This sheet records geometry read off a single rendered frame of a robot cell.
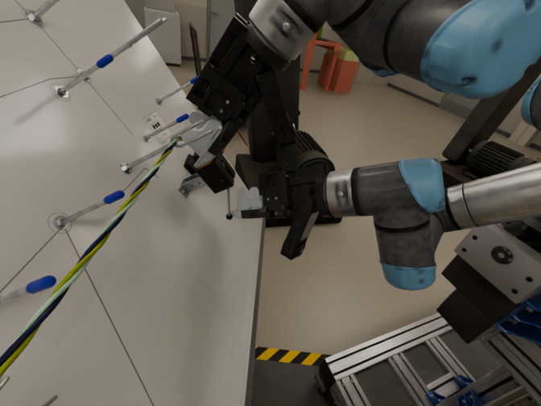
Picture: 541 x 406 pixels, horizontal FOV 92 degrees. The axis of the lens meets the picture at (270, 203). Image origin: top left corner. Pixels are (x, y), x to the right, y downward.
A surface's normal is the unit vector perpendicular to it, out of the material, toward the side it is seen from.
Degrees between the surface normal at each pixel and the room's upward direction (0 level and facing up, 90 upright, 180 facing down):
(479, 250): 90
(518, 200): 87
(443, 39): 90
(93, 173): 54
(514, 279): 90
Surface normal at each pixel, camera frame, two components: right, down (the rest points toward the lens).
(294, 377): 0.16, -0.79
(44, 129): 0.89, -0.34
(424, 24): -0.91, -0.12
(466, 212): -0.67, 0.31
